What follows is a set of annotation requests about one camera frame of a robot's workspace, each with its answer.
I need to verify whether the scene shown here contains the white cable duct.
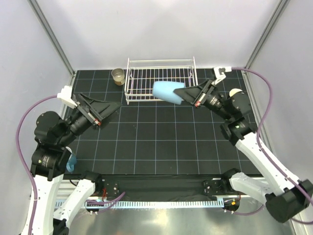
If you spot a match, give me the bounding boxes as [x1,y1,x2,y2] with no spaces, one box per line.
[55,198,224,210]

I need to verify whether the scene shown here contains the light blue plastic cup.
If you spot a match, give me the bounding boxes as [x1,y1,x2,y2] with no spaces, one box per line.
[153,81,185,105]

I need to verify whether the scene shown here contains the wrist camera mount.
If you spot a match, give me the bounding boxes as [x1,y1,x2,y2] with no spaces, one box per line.
[57,86,77,109]
[212,66,232,85]

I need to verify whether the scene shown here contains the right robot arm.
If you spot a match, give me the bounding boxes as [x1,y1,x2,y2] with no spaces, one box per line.
[174,80,313,223]

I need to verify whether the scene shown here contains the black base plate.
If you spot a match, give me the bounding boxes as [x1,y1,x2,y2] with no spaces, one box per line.
[102,174,240,202]

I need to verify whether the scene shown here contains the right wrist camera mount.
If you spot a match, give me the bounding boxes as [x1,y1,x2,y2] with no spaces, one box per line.
[212,66,232,85]

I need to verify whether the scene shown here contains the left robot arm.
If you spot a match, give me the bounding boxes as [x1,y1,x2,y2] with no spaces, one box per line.
[22,94,121,235]

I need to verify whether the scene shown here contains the white wire dish rack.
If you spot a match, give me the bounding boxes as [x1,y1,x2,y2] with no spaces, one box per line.
[124,57,198,104]

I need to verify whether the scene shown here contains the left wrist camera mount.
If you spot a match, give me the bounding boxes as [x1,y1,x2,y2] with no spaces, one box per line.
[57,86,77,109]

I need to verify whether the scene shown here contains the black white mug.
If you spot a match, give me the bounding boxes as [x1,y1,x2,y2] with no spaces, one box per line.
[229,88,245,97]

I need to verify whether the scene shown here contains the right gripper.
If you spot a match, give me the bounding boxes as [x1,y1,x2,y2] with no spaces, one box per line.
[174,78,232,121]

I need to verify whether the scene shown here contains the steel cup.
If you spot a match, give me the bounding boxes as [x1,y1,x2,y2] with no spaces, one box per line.
[111,68,125,86]

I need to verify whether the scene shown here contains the teal flower mug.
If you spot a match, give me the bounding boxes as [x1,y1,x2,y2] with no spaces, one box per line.
[66,146,77,173]

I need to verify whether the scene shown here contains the black grid mat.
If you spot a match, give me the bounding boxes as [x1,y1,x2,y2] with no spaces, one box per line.
[70,70,258,175]

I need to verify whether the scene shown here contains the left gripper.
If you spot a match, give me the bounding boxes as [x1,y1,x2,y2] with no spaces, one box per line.
[58,92,122,145]

